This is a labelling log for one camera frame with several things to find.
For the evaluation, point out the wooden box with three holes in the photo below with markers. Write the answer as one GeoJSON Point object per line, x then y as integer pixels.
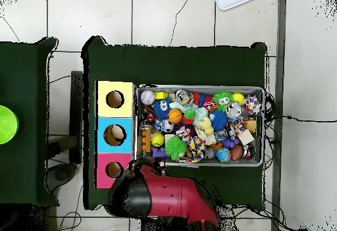
{"type": "Point", "coordinates": [118, 112]}

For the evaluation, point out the green spiky ball with eyes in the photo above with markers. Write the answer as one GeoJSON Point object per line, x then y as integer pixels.
{"type": "Point", "coordinates": [223, 98]}

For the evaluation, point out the yellow foam ball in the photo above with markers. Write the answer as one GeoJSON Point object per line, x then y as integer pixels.
{"type": "Point", "coordinates": [238, 98]}

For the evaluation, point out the side table with green cloth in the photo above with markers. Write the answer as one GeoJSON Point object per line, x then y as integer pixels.
{"type": "Point", "coordinates": [23, 83]}

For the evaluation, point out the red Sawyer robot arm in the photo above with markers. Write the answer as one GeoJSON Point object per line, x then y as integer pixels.
{"type": "Point", "coordinates": [171, 196]}

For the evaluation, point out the blue spiky ball with eyes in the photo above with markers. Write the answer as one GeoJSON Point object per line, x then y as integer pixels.
{"type": "Point", "coordinates": [161, 110]}

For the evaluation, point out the crushed black red can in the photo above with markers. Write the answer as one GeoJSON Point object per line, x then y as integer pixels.
{"type": "Point", "coordinates": [150, 117]}

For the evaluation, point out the white baseball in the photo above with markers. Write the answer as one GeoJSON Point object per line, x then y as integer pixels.
{"type": "Point", "coordinates": [147, 97]}

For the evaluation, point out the crushed silver drink can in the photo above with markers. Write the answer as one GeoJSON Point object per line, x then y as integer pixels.
{"type": "Point", "coordinates": [183, 96]}

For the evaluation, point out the globe print ball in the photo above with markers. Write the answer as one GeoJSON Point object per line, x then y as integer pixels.
{"type": "Point", "coordinates": [223, 155]}

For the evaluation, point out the plain green spiky ball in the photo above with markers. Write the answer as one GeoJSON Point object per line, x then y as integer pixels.
{"type": "Point", "coordinates": [175, 148]}

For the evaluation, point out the small orange basketball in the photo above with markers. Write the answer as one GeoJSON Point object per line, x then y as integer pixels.
{"type": "Point", "coordinates": [175, 116]}

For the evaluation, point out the bright green bowl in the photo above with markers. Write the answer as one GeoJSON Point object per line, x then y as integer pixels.
{"type": "Point", "coordinates": [8, 124]}

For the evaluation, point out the black stand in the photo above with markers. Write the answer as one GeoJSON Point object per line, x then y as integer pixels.
{"type": "Point", "coordinates": [76, 104]}

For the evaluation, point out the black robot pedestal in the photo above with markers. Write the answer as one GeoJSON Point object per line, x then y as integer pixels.
{"type": "Point", "coordinates": [163, 225]}

